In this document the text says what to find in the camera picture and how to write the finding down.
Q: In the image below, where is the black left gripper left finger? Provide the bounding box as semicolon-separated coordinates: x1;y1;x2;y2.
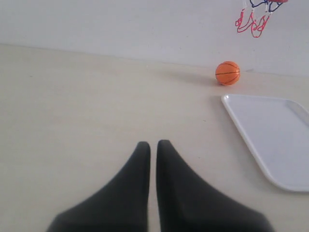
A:
47;142;151;232

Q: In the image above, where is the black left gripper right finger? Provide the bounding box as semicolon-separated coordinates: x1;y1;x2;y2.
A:
156;140;274;232

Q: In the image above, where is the red mini basketball hoop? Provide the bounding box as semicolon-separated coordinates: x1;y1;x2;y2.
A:
235;0;288;38

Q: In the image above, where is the white rectangular plastic tray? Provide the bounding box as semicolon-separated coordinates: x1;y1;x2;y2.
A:
221;94;309;192

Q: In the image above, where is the small orange basketball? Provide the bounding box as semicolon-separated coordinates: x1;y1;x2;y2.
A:
215;61;240;86

